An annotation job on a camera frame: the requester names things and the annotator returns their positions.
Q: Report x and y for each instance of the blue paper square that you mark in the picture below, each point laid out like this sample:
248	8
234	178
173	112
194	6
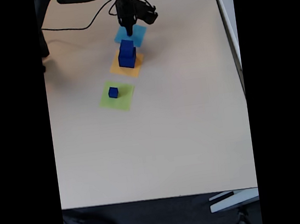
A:
139	34

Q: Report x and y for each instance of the orange paper square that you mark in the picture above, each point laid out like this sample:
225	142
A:
132	72

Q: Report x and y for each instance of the green paper square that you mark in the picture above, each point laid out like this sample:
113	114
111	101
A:
123	101

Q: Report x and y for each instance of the medium blue cube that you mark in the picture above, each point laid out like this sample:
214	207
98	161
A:
126	47

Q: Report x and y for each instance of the large blue cube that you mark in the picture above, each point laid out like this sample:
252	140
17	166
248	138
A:
127	63

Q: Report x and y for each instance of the white side table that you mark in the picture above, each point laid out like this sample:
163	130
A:
226	10

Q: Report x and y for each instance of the white table foot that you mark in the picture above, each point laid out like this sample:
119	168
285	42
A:
233	200

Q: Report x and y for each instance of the black camera box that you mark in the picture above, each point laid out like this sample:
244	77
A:
148	14

